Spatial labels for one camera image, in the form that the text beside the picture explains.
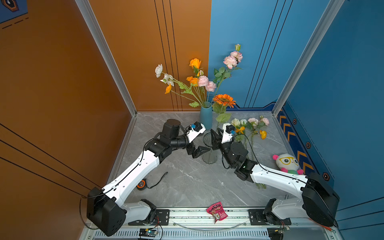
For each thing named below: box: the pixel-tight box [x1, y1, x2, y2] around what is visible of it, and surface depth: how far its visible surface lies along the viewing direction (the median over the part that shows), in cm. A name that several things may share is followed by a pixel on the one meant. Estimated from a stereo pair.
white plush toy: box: [272, 153, 304, 175], surface depth 87 cm
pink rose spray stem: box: [210, 43, 243, 104], surface depth 83 cm
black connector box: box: [266, 227, 284, 240], surface depth 71 cm
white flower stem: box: [155, 63, 202, 106], surface depth 85 cm
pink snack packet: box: [206, 201, 228, 224], surface depth 76 cm
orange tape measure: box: [136, 179, 147, 191], surface depth 82 cm
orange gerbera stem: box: [212, 94, 236, 132], surface depth 72 cm
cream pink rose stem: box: [246, 115, 270, 145], surface depth 111 cm
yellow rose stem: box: [189, 58, 206, 104], surface depth 91 cm
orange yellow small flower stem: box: [165, 76, 205, 108], surface depth 86 cm
